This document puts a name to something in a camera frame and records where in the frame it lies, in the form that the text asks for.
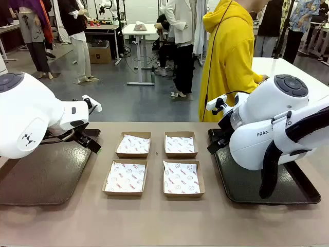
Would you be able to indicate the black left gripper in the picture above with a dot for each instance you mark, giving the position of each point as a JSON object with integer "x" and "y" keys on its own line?
{"x": 81, "y": 137}

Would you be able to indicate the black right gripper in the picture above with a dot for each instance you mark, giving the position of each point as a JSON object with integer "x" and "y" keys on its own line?
{"x": 226, "y": 132}

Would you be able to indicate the brown cardboard food box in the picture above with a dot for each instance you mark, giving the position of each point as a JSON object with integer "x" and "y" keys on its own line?
{"x": 183, "y": 195}
{"x": 181, "y": 155}
{"x": 123, "y": 193}
{"x": 132, "y": 155}

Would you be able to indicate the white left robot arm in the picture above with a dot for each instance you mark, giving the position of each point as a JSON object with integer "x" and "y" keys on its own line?
{"x": 25, "y": 108}

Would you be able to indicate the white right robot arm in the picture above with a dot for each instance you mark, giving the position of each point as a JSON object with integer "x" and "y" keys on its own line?
{"x": 246, "y": 144}

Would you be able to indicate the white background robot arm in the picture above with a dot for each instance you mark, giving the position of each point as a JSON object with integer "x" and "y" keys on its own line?
{"x": 106, "y": 6}

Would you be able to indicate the person's right forearm yellow sleeve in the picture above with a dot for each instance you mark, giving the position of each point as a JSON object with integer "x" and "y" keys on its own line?
{"x": 253, "y": 73}

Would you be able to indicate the dark brown plastic tray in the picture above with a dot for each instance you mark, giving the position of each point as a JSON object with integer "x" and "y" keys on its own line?
{"x": 51, "y": 175}

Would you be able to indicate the person's right hand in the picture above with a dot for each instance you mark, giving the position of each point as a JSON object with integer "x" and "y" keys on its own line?
{"x": 265, "y": 77}

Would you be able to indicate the white printed paper liner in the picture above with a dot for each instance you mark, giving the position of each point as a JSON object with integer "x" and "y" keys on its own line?
{"x": 126, "y": 177}
{"x": 178, "y": 144}
{"x": 181, "y": 177}
{"x": 133, "y": 144}

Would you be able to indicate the person in yellow hoodie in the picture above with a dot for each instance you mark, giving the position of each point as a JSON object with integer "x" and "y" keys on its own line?
{"x": 231, "y": 64}

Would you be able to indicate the mannequin black vest white trousers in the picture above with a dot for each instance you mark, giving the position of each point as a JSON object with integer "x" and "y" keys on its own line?
{"x": 82, "y": 56}

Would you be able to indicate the brown cardboard shipping box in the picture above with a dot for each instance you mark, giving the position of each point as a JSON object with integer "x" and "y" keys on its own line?
{"x": 100, "y": 55}

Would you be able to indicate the white standing desk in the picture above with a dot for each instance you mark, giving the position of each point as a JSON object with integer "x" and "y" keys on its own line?
{"x": 140, "y": 59}

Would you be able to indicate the person in black clothes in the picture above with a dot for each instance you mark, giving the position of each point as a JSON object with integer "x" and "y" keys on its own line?
{"x": 164, "y": 55}

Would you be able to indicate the large white table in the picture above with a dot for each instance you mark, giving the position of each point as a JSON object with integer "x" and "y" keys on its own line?
{"x": 295, "y": 68}

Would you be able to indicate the grey cluttered workbench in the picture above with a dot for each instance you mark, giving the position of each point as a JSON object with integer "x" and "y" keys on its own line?
{"x": 102, "y": 27}

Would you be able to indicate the person white jacket black trousers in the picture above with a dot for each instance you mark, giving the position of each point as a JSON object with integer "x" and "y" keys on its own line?
{"x": 180, "y": 23}

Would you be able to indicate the clear plastic bag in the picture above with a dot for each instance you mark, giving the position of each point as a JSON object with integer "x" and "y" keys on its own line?
{"x": 140, "y": 26}

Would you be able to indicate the person black top grey trousers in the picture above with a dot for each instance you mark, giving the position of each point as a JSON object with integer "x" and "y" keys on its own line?
{"x": 267, "y": 23}

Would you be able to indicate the mannequin purple top grey skirt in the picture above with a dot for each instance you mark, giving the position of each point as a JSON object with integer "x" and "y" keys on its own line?
{"x": 30, "y": 28}

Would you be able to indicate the dark wooden desk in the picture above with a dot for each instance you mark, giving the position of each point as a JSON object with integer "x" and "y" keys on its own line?
{"x": 10, "y": 38}

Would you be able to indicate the person in blue floral shirt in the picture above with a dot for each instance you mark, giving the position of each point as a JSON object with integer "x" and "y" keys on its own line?
{"x": 303, "y": 15}

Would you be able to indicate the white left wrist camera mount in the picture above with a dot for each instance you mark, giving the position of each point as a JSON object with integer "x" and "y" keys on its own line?
{"x": 95, "y": 106}

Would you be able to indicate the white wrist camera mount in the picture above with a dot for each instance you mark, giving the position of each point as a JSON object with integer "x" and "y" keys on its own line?
{"x": 216, "y": 103}
{"x": 95, "y": 106}

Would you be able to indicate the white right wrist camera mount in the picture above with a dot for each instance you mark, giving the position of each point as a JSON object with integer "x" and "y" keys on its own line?
{"x": 216, "y": 103}

